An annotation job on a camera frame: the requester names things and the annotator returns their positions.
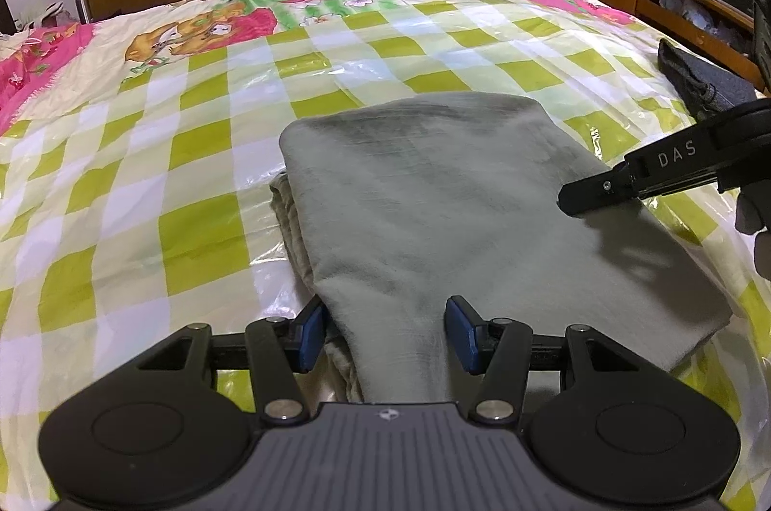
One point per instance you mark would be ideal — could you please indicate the bed with checkered plastic cover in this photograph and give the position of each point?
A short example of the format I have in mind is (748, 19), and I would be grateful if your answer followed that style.
(72, 53)

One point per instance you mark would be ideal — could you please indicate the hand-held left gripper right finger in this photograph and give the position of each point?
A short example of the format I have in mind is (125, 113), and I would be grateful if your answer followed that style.
(461, 336)

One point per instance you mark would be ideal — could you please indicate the steel thermos bottle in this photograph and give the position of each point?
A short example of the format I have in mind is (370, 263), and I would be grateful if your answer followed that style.
(82, 6)

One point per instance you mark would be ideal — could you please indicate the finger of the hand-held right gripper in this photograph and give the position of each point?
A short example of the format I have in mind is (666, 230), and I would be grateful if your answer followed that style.
(638, 173)

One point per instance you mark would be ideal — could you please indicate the person's right hand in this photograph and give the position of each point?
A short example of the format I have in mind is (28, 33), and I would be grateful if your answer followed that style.
(753, 213)

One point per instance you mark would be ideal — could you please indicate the white striped cloth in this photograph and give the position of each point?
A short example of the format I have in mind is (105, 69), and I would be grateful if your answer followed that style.
(51, 14)

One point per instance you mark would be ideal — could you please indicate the white crumpled cloth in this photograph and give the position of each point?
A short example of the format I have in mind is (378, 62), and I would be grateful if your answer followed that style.
(686, 8)

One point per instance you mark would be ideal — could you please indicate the folded dark jeans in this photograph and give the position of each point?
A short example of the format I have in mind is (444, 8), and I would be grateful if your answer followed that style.
(711, 86)

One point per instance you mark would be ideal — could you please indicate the grey pants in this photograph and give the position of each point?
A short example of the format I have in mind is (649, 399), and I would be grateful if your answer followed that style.
(433, 209)

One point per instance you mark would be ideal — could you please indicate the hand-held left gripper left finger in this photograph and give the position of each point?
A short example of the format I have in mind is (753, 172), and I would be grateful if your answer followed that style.
(310, 336)

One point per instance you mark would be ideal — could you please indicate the dark wooden headboard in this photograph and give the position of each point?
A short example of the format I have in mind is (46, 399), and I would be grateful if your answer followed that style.
(6, 11)

